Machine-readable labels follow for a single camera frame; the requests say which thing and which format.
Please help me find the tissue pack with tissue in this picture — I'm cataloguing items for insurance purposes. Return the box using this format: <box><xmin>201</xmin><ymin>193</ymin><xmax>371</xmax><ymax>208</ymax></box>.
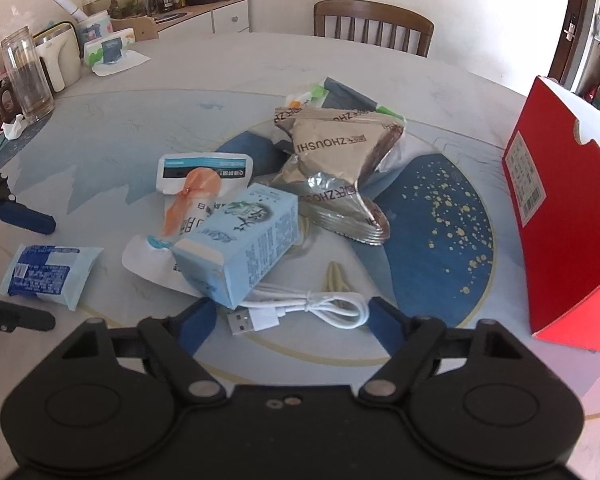
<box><xmin>83</xmin><ymin>28</ymin><xmax>150</xmax><ymax>77</ymax></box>

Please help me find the white drawer sideboard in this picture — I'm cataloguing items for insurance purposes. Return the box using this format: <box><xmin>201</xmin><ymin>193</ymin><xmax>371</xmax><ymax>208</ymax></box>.
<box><xmin>111</xmin><ymin>0</ymin><xmax>251</xmax><ymax>41</ymax></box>

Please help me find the crumpled white tissue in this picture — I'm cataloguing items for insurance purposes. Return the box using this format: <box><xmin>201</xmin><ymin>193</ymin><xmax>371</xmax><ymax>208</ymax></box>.
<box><xmin>2</xmin><ymin>114</ymin><xmax>29</xmax><ymax>141</ymax></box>

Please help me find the silver foil snack bag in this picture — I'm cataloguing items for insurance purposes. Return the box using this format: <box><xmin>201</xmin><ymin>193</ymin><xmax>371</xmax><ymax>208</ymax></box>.
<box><xmin>271</xmin><ymin>107</ymin><xmax>404</xmax><ymax>246</ymax></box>

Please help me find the light blue carton box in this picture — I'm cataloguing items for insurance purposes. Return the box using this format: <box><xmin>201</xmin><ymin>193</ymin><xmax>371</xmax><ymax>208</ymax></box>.
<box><xmin>171</xmin><ymin>183</ymin><xmax>300</xmax><ymax>309</ymax></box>

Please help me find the white usb cable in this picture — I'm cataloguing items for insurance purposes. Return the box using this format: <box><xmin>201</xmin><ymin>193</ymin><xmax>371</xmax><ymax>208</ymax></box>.
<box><xmin>226</xmin><ymin>282</ymin><xmax>372</xmax><ymax>337</ymax></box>

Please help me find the round blue placemat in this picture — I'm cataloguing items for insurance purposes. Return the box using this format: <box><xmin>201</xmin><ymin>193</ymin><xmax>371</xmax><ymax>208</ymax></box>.
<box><xmin>214</xmin><ymin>123</ymin><xmax>496</xmax><ymax>331</ymax></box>

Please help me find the white green blue pouch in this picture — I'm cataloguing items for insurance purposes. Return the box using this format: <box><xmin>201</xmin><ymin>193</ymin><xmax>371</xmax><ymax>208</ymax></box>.
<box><xmin>285</xmin><ymin>77</ymin><xmax>405</xmax><ymax>122</ymax></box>

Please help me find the clear glass tumbler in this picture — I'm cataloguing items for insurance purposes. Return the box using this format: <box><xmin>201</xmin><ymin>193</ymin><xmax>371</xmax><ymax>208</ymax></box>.
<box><xmin>0</xmin><ymin>26</ymin><xmax>54</xmax><ymax>122</ymax></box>

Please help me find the chicken breast white pouch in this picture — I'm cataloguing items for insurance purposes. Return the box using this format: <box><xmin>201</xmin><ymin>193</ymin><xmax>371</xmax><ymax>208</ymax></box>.
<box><xmin>122</xmin><ymin>153</ymin><xmax>253</xmax><ymax>297</ymax></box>

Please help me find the blue white wipes packet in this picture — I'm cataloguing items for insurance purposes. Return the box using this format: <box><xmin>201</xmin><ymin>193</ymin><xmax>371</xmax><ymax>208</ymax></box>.
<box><xmin>0</xmin><ymin>245</ymin><xmax>102</xmax><ymax>311</ymax></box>

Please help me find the red cardboard shoe box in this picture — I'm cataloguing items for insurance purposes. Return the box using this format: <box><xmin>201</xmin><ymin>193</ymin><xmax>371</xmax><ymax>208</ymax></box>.
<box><xmin>502</xmin><ymin>77</ymin><xmax>600</xmax><ymax>352</ymax></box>

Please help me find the brown wooden chair far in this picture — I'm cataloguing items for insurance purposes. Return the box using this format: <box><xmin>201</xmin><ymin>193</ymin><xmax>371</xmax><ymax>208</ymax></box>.
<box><xmin>313</xmin><ymin>0</ymin><xmax>434</xmax><ymax>58</ymax></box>

